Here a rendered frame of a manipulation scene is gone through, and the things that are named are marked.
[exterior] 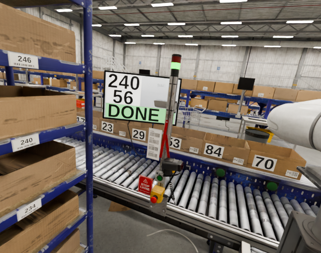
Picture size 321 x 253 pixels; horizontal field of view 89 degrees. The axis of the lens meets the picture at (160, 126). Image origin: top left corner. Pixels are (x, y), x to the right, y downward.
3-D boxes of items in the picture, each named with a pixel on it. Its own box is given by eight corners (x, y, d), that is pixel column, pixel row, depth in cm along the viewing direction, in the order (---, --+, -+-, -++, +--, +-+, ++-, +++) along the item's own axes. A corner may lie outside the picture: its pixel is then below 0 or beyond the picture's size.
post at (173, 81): (148, 211, 111) (162, 75, 88) (151, 206, 116) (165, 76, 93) (165, 217, 107) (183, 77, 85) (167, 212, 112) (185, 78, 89)
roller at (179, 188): (167, 208, 110) (168, 202, 109) (184, 172, 157) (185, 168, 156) (174, 211, 108) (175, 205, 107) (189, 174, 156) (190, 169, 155)
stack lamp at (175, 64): (169, 68, 87) (170, 55, 85) (172, 69, 91) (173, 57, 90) (178, 69, 85) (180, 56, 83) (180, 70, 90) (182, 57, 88)
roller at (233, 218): (228, 231, 98) (230, 224, 96) (227, 184, 145) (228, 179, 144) (237, 235, 96) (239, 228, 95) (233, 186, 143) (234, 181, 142)
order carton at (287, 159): (245, 167, 141) (249, 149, 137) (241, 155, 168) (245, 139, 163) (300, 181, 128) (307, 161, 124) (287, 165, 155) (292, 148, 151)
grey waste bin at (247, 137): (249, 161, 368) (256, 135, 351) (234, 152, 415) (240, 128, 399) (267, 161, 380) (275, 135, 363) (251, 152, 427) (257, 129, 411)
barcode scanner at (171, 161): (181, 180, 91) (181, 163, 89) (161, 177, 96) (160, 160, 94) (183, 175, 98) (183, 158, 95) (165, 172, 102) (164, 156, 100)
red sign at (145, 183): (137, 191, 111) (138, 174, 107) (138, 191, 111) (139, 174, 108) (159, 199, 105) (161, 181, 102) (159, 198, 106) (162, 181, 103)
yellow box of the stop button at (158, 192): (148, 202, 100) (149, 192, 98) (153, 194, 108) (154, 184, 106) (171, 210, 95) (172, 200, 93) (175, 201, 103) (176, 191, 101)
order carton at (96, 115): (73, 125, 204) (73, 112, 200) (91, 121, 231) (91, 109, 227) (98, 132, 191) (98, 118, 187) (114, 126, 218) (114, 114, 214)
